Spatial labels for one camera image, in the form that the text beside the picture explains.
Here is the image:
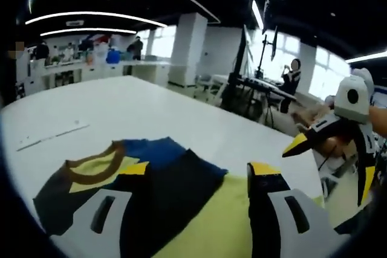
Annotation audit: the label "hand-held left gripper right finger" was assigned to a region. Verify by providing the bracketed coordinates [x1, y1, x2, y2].
[247, 162, 351, 258]

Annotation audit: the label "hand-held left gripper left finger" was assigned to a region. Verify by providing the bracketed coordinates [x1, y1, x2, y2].
[50, 161, 151, 258]

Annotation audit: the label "yellow-green colour-block garment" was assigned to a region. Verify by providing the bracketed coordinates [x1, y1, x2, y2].
[32, 136, 325, 258]

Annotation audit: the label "person's dark blue trousers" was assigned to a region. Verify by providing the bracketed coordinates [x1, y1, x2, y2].
[332, 191, 387, 242]

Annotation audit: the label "dark desk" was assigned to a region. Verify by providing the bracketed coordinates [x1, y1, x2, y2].
[211, 75, 299, 102]

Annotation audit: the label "black monitor on stand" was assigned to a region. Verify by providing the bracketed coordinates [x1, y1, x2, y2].
[222, 24, 252, 111]

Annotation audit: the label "white office chair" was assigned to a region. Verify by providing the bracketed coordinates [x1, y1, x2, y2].
[193, 73, 225, 103]

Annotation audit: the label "white cabinet row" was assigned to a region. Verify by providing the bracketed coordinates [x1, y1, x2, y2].
[16, 58, 171, 96]

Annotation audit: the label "short curved ceiling light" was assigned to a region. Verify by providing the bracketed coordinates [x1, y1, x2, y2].
[40, 27, 137, 37]

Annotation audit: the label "long curved ceiling light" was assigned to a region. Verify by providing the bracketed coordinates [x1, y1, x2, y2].
[25, 11, 167, 27]

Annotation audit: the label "thin black cable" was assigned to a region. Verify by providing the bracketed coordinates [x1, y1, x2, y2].
[316, 145, 337, 172]

